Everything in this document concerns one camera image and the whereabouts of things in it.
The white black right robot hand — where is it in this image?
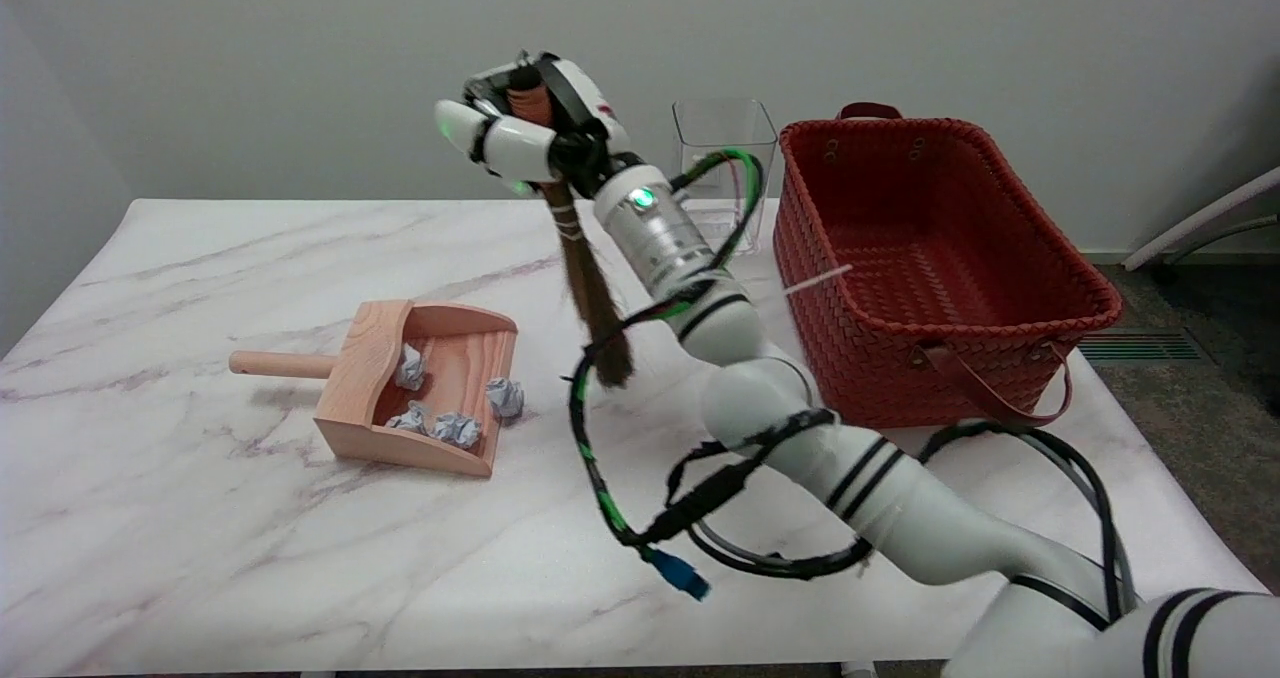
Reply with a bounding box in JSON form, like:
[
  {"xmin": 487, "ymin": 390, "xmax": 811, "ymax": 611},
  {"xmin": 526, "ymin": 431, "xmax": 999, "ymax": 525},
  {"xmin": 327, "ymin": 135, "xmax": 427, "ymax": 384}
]
[{"xmin": 434, "ymin": 51, "xmax": 641, "ymax": 199}]

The small brown straw broom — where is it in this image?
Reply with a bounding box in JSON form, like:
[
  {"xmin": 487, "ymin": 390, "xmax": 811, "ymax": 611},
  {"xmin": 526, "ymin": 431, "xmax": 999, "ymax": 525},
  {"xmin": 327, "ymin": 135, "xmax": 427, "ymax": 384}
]
[{"xmin": 505, "ymin": 83, "xmax": 636, "ymax": 391}]

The wooden dustpan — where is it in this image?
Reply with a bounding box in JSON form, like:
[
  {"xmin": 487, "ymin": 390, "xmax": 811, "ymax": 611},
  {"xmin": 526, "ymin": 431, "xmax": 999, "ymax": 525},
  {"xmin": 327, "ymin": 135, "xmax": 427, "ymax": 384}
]
[{"xmin": 229, "ymin": 299, "xmax": 519, "ymax": 479}]

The clear plastic container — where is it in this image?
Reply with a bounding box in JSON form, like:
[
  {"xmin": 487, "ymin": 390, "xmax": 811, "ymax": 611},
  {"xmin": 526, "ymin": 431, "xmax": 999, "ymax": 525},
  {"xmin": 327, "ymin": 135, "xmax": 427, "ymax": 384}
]
[{"xmin": 672, "ymin": 99, "xmax": 779, "ymax": 256}]

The red woven basket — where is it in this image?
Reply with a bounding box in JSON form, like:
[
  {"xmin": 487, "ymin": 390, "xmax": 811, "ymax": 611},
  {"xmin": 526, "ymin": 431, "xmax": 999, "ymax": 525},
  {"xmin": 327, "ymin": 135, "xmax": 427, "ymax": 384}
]
[{"xmin": 773, "ymin": 103, "xmax": 1124, "ymax": 429}]

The floor vent grille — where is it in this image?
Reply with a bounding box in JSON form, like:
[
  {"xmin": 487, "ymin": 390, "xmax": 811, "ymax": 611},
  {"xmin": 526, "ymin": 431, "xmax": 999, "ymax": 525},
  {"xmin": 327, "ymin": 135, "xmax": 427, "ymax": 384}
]
[{"xmin": 1080, "ymin": 330, "xmax": 1203, "ymax": 361}]

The white pipe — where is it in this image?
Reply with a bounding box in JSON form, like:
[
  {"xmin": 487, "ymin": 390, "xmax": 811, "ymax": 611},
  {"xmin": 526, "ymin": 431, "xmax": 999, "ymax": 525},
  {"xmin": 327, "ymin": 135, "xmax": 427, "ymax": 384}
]
[{"xmin": 1122, "ymin": 165, "xmax": 1280, "ymax": 271}]

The grey pipe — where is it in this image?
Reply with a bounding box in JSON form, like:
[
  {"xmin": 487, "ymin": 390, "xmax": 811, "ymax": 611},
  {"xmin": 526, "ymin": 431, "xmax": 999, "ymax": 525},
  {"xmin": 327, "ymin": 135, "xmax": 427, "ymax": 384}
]
[{"xmin": 1160, "ymin": 215, "xmax": 1280, "ymax": 266}]

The black green cable blue plug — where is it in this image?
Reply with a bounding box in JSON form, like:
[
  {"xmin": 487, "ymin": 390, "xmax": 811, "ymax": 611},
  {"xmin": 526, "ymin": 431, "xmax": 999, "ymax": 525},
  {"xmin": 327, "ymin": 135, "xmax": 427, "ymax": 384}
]
[{"xmin": 568, "ymin": 148, "xmax": 766, "ymax": 601}]

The black looped cable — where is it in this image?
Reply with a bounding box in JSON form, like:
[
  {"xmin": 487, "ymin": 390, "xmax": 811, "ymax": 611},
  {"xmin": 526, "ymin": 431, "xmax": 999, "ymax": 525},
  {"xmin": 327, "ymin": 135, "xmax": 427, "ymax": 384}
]
[{"xmin": 665, "ymin": 408, "xmax": 876, "ymax": 581}]

